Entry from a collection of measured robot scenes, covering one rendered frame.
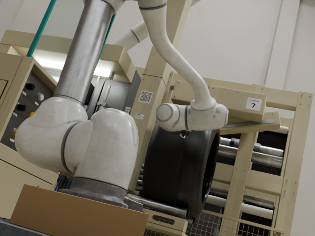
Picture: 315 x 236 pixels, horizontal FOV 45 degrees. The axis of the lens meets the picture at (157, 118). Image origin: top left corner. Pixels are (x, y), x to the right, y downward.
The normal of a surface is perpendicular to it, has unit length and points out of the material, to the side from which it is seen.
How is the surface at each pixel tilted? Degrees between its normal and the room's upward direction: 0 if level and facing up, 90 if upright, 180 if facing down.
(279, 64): 90
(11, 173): 90
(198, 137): 78
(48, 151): 123
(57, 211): 90
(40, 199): 90
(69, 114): 70
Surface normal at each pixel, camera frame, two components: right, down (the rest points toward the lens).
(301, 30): 0.08, -0.31
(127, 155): 0.75, -0.07
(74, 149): -0.46, -0.25
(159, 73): -0.20, -0.37
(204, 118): -0.17, 0.40
